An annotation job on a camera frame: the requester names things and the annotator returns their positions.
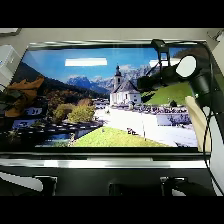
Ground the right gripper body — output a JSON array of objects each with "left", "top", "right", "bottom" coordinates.
[{"left": 136, "top": 67, "right": 178, "bottom": 92}]

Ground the brown garment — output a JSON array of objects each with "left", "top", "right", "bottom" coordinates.
[{"left": 4, "top": 76, "right": 46, "bottom": 118}]

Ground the cream garment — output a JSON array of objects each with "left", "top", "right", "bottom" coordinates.
[{"left": 184, "top": 95, "right": 213, "bottom": 153}]

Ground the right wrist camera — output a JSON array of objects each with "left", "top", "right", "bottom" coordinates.
[{"left": 150, "top": 38, "right": 170, "bottom": 78}]

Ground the black cable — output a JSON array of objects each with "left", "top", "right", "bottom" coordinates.
[{"left": 201, "top": 42, "right": 224, "bottom": 196}]

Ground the silver frame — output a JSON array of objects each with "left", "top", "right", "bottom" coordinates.
[{"left": 0, "top": 152, "right": 214, "bottom": 197}]

